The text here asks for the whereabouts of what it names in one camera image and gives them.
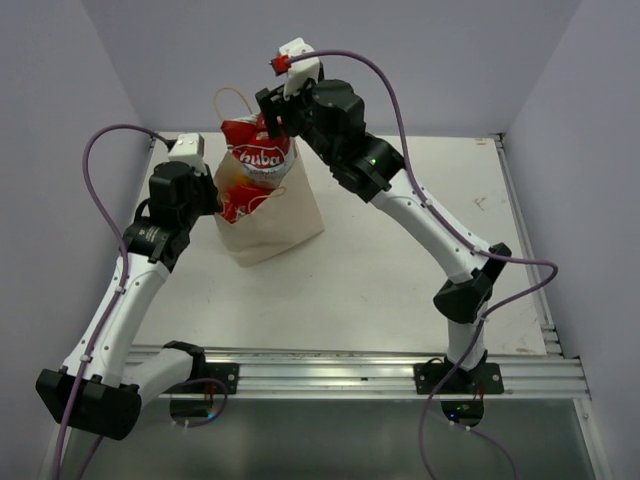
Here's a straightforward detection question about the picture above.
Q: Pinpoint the red white cassava chips bag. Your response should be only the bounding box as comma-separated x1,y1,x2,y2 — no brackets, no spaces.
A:
221,113,296,189

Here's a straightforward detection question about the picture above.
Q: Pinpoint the red snack bag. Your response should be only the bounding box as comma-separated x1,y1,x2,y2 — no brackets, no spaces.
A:
221,184,271,224

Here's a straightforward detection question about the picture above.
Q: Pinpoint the beige paper bag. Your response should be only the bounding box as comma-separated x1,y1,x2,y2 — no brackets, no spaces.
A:
213,87,326,269

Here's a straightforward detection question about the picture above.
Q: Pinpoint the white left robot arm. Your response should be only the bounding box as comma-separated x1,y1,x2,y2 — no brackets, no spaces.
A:
35,160,220,440

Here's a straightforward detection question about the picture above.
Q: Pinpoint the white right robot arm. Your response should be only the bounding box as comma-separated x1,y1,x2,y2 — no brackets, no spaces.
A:
256,80,511,393

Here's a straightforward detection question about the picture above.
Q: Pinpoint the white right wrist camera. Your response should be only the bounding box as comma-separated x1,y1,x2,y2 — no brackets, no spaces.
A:
270,37,321,100

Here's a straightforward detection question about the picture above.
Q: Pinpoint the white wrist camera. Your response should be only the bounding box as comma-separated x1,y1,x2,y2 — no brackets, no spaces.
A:
270,37,321,100
168,133,208,174

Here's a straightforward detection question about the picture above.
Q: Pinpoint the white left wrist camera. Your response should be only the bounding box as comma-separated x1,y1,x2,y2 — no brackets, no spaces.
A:
168,133,208,174

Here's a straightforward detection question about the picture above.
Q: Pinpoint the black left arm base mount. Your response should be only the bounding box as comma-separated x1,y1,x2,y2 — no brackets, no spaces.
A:
168,362,240,395

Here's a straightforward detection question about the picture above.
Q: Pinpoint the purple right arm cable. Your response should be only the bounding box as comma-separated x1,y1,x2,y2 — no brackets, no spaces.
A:
287,48,560,480

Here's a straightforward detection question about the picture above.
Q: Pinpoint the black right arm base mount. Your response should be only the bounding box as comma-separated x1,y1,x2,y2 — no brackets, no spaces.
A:
413,358,505,395

